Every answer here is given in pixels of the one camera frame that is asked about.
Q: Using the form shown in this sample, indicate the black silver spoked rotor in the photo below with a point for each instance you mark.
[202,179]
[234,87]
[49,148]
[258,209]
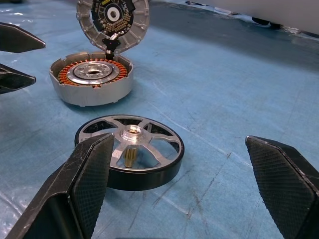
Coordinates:
[154,178]

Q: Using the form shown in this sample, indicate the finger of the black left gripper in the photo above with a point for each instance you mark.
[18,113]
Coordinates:
[17,39]
[15,79]

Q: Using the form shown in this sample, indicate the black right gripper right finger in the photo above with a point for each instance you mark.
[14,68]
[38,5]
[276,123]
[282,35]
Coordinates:
[286,189]

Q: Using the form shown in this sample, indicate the silver motor housing copper windings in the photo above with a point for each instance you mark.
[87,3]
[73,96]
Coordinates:
[99,95]

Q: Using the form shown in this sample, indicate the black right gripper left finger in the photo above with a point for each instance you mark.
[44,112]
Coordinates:
[74,194]

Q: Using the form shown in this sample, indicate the white backdrop cloth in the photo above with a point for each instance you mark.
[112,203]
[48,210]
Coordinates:
[274,10]

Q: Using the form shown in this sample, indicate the grey round metal disc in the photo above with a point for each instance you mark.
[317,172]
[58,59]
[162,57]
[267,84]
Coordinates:
[139,30]

